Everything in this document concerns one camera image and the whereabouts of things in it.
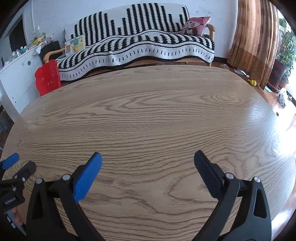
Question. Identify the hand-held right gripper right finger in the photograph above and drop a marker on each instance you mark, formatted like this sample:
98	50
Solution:
208	176

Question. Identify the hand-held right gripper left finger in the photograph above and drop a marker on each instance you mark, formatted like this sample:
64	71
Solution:
87	178

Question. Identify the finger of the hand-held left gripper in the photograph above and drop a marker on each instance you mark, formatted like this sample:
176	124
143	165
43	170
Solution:
10	161
27	169

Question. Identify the person's left hand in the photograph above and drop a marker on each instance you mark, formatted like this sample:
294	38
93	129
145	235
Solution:
17	215

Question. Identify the white cabinet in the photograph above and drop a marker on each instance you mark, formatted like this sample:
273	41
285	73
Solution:
16	74

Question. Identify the red plastic chair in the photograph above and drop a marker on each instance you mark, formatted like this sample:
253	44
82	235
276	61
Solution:
47	78

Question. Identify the yellow toy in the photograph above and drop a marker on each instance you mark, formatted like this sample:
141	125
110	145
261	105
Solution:
252	83

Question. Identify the wooden sofa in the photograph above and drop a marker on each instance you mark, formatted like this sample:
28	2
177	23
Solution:
53	52

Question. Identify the row of small toys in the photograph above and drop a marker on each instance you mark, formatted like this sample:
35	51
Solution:
37	41

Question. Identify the black side cabinet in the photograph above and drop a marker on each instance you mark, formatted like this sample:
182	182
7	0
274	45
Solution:
52	45

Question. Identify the black television screen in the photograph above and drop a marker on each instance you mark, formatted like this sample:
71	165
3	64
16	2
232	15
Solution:
17	34

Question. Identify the colourful children's book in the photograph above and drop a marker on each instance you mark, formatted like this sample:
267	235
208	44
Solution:
75	46

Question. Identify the black white striped sofa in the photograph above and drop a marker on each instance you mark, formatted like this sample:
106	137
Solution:
138	46

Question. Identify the brown curtain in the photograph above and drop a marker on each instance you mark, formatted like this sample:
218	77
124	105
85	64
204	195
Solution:
252	34

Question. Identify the pink cartoon pillow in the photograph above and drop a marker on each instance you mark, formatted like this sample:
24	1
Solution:
195	25

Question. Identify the green potted plant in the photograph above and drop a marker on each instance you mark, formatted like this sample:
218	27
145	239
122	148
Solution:
288	46

